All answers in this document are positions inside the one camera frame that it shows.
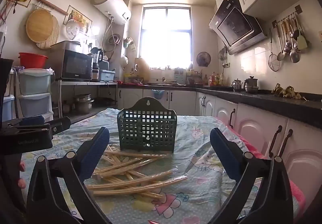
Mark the black blender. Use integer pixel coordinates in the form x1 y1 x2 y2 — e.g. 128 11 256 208
91 47 103 81

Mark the wooden cutting board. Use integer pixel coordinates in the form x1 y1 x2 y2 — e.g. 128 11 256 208
134 57 151 83

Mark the wire strainer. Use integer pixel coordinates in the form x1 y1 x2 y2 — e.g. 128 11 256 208
267 29 280 72

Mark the plastic drawer unit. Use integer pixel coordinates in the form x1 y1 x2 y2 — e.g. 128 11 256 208
16 68 54 121

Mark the black microwave oven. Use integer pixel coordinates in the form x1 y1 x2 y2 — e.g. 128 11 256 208
52 49 93 82

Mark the wooden rolling pin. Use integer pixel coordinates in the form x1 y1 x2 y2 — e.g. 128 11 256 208
19 0 69 16

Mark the group of condiment bottles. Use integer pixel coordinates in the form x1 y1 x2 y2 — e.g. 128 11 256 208
209 72 224 87

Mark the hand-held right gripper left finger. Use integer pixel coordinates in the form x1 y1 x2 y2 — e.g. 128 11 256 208
26 126 111 224

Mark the round bamboo tray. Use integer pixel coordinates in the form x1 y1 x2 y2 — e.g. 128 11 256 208
26 9 54 43

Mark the brown lumpy pile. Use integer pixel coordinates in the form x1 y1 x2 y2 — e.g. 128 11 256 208
272 84 306 101

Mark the glass pot lid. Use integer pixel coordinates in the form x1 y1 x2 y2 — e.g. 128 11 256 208
66 19 81 39

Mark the blue plastic box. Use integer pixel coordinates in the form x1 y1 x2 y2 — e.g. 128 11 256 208
99 69 116 82

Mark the steel teapot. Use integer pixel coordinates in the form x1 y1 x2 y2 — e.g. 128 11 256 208
231 78 243 92

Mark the pale blue knife rack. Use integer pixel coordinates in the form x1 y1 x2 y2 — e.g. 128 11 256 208
174 68 187 85

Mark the pile of bamboo chopsticks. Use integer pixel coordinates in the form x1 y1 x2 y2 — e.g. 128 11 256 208
86 145 189 200

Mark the metal shelf rack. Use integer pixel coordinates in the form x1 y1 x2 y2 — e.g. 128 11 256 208
58 79 119 119

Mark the kitchen window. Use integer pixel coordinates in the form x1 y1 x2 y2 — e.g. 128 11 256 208
141 5 193 70

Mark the black range hood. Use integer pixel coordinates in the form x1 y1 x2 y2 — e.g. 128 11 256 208
208 0 267 55

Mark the steel pot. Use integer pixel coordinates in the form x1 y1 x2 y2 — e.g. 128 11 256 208
73 94 95 114

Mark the steel kettle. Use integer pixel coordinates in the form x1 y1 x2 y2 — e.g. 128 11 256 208
244 76 259 94

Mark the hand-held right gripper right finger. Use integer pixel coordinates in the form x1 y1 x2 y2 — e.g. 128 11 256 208
209 127 295 224

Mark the cartoon printed tablecloth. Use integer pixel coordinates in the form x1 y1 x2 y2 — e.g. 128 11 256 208
20 108 306 224

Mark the woven bamboo tray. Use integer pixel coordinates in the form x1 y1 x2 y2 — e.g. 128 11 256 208
36 20 60 50

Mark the wall utensil rail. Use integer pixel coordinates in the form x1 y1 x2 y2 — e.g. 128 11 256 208
272 5 302 29

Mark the person's left hand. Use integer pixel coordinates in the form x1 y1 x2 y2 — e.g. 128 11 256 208
17 161 27 188

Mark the red plastic basin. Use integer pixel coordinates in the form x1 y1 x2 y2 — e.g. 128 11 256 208
18 52 49 68

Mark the blue hanging plastic bin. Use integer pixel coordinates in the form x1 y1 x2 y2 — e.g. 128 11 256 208
152 89 165 101

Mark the small round fan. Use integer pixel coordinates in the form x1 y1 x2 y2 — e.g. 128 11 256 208
196 52 212 67

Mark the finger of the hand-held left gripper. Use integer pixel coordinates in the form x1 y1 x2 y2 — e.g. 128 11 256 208
49 117 71 136
2 115 46 128

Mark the green plastic utensil basket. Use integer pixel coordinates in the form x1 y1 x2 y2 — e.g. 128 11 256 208
117 97 178 153

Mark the black kitchen countertop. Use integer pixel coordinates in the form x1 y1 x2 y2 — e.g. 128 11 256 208
117 82 322 129

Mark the pale green spatula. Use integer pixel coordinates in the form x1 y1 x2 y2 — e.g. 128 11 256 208
297 16 309 50

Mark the large steel ladle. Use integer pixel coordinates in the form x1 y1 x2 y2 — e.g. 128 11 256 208
289 23 301 63

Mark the white water heater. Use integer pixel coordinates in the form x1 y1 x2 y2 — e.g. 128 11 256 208
91 0 132 25

